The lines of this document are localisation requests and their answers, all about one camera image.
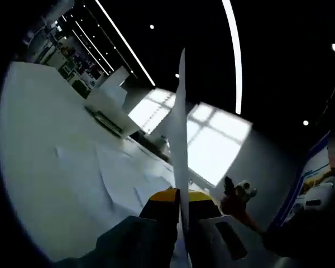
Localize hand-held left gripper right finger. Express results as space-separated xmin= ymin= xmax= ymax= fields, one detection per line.
xmin=185 ymin=191 xmax=283 ymax=268

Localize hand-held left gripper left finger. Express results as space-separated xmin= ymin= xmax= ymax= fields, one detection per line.
xmin=55 ymin=187 xmax=181 ymax=268

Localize white printing papers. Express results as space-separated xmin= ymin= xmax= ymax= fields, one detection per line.
xmin=54 ymin=142 xmax=176 ymax=221

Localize gathered printing paper bundle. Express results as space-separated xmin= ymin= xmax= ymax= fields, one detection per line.
xmin=166 ymin=47 xmax=194 ymax=268

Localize person's right hand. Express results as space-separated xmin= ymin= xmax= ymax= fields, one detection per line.
xmin=219 ymin=189 xmax=252 ymax=223

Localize white worn device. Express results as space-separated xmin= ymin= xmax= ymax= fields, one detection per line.
xmin=303 ymin=180 xmax=335 ymax=209

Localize long curved ceiling light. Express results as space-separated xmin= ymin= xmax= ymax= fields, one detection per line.
xmin=222 ymin=0 xmax=243 ymax=115

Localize white printer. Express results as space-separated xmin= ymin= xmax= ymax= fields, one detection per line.
xmin=83 ymin=85 xmax=140 ymax=138

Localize white table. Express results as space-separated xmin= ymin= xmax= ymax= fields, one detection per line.
xmin=0 ymin=61 xmax=221 ymax=263

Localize printer feed paper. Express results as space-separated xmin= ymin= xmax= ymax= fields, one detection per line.
xmin=99 ymin=65 xmax=131 ymax=94

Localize ceiling light strip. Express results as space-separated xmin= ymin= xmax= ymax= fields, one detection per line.
xmin=94 ymin=0 xmax=156 ymax=87

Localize blue white wall poster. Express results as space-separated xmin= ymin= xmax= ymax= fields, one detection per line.
xmin=267 ymin=131 xmax=335 ymax=226

